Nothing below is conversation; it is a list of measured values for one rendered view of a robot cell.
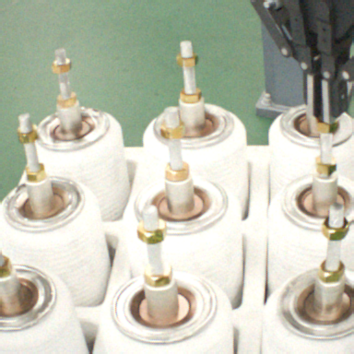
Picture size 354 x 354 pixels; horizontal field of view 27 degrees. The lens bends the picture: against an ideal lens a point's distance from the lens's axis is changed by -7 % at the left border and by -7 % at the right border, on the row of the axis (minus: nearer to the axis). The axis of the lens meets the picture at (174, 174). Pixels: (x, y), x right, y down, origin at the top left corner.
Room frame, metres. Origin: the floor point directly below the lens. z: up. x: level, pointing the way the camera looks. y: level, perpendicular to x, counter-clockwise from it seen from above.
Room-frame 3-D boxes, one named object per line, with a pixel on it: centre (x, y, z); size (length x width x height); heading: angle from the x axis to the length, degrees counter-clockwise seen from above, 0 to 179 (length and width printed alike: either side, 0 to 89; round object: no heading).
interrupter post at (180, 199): (0.49, 0.00, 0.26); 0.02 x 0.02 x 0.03
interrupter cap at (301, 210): (0.47, -0.12, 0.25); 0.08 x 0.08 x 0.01
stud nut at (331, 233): (0.35, -0.10, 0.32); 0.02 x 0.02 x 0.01; 82
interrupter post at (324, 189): (0.47, -0.12, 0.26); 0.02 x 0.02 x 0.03
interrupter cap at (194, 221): (0.49, 0.00, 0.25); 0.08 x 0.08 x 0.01
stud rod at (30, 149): (0.51, 0.11, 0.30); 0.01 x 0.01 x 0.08; 13
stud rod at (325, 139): (0.47, -0.12, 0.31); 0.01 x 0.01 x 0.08; 87
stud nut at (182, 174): (0.49, 0.00, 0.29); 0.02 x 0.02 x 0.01; 43
